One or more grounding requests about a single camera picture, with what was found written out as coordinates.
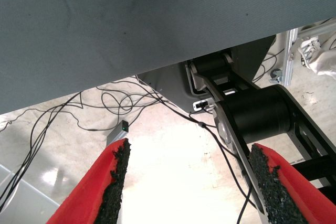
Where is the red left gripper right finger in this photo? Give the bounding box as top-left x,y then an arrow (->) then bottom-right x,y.
248,142 -> 336,224

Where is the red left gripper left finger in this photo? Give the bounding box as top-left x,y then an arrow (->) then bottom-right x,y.
46,137 -> 131,224

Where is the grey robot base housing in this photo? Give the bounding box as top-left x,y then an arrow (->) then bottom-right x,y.
138,36 -> 274,113

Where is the grey power adapter box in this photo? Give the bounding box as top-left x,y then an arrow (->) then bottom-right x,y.
106,120 -> 129,146

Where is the white cabinet panel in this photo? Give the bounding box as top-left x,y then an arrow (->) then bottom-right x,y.
0,165 -> 60,224

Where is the small caster wheel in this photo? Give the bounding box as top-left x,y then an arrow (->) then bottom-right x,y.
270,68 -> 283,82

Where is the white trouser leg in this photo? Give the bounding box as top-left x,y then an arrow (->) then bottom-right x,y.
309,48 -> 336,80

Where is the white sneaker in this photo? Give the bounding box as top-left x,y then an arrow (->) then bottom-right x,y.
299,39 -> 322,67

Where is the dark grey table cloth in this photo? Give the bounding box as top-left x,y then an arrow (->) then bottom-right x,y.
0,0 -> 336,116

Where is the thin black floor cable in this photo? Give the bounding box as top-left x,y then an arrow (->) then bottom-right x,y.
0,92 -> 82,209
75,94 -> 137,132

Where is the black floor cable with ferrite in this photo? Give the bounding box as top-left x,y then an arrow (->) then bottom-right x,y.
135,74 -> 257,224

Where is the aluminium profile frame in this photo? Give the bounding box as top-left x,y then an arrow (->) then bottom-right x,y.
278,19 -> 336,87

